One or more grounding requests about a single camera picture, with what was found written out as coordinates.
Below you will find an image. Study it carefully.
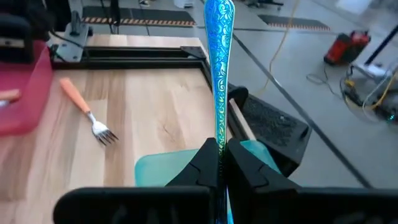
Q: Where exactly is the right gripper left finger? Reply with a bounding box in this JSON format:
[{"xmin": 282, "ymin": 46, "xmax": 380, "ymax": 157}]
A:
[{"xmin": 52, "ymin": 138, "xmax": 221, "ymax": 224}]

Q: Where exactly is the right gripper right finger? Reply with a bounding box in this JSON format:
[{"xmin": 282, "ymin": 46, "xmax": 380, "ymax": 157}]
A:
[{"xmin": 224, "ymin": 138, "xmax": 398, "ymax": 224}]

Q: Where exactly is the iridescent blue fork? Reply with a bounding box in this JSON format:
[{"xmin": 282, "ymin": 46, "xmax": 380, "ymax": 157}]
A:
[{"xmin": 203, "ymin": 0, "xmax": 236, "ymax": 224}]

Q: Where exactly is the orange handled silver fork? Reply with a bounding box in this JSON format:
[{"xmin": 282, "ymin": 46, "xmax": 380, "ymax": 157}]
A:
[{"xmin": 58, "ymin": 77, "xmax": 119, "ymax": 146}]

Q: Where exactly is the teal translucent plastic bin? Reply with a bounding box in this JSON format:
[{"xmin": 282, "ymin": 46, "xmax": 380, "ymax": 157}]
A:
[{"xmin": 134, "ymin": 139, "xmax": 282, "ymax": 188}]

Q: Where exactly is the red black floor machine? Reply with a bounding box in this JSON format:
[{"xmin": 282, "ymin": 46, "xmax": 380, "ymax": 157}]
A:
[{"xmin": 323, "ymin": 29, "xmax": 372, "ymax": 66}]

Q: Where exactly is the grey equipment box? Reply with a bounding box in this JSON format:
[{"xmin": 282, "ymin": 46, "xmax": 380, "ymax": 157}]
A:
[{"xmin": 351, "ymin": 60, "xmax": 392, "ymax": 80}]

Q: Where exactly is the black slanted pole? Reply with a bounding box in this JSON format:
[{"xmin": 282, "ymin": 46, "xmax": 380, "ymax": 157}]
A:
[{"xmin": 364, "ymin": 24, "xmax": 398, "ymax": 66}]

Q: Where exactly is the red translucent plastic bin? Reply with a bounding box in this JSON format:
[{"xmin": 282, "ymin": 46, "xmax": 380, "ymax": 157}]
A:
[{"xmin": 0, "ymin": 40, "xmax": 54, "ymax": 137}]

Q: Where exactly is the yellow floor cable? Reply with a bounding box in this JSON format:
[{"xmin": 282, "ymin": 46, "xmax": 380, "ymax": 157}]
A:
[{"xmin": 261, "ymin": 0, "xmax": 301, "ymax": 96}]

